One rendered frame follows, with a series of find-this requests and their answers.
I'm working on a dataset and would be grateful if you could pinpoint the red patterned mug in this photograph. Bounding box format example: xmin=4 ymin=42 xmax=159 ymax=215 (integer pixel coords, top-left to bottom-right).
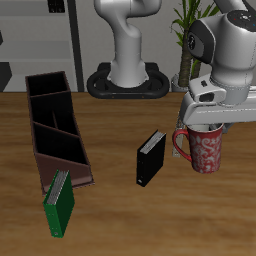
xmin=171 ymin=122 xmax=225 ymax=175

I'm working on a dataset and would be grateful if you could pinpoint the dark brown desk caddy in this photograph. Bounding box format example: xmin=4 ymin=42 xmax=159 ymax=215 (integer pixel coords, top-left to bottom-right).
xmin=24 ymin=70 xmax=96 ymax=196

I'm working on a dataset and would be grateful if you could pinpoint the dark angular object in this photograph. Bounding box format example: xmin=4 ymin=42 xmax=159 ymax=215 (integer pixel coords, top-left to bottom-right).
xmin=0 ymin=61 xmax=14 ymax=94

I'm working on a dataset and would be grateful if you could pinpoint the black book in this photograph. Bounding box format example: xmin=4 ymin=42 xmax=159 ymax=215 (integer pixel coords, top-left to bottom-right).
xmin=135 ymin=128 xmax=167 ymax=188

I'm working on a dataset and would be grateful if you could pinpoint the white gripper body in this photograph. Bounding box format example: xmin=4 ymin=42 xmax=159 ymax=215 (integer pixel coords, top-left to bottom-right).
xmin=179 ymin=90 xmax=256 ymax=127

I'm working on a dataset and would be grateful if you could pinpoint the pot plant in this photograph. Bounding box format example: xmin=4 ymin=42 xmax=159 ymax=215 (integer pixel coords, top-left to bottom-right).
xmin=170 ymin=0 xmax=222 ymax=94

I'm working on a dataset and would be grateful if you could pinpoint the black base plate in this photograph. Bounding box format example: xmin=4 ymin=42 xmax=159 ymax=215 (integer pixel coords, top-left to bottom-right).
xmin=86 ymin=61 xmax=171 ymax=100

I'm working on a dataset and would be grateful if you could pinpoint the green book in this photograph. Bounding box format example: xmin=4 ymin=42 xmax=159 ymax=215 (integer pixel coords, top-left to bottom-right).
xmin=42 ymin=168 xmax=76 ymax=239

